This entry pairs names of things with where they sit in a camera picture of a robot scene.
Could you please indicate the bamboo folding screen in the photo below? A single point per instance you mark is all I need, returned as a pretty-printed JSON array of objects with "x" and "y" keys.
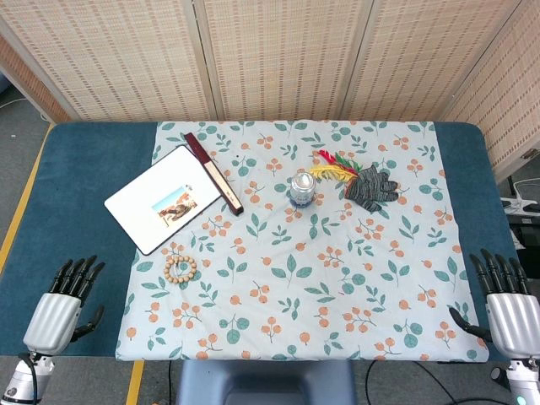
[{"x": 274, "y": 63}]

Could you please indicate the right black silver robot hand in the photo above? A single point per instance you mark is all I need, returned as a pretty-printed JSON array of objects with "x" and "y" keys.
[{"x": 512, "y": 320}]

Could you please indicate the white rectangular board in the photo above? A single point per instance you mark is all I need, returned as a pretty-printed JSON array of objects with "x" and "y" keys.
[{"x": 139, "y": 211}]

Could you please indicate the floral print tablecloth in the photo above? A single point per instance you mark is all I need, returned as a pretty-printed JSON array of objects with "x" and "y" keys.
[{"x": 295, "y": 253}]

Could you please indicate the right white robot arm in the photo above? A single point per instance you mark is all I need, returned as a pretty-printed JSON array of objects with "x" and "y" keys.
[{"x": 521, "y": 384}]

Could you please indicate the colourful feather shuttlecock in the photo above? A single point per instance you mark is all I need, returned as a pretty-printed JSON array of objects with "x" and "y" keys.
[{"x": 333, "y": 171}]

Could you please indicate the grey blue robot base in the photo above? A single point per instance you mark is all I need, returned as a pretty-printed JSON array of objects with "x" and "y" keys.
[{"x": 270, "y": 384}]

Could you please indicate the silver blue drink can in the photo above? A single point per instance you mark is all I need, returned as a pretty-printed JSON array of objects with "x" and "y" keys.
[{"x": 302, "y": 190}]

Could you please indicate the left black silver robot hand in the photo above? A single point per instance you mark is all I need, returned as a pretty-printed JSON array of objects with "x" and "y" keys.
[{"x": 52, "y": 318}]

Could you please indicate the grey striped knit glove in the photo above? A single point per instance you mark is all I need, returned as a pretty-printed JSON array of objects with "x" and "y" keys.
[{"x": 371, "y": 187}]

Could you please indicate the dark red folding fan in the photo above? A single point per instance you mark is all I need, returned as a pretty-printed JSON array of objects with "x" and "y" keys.
[{"x": 215, "y": 175}]

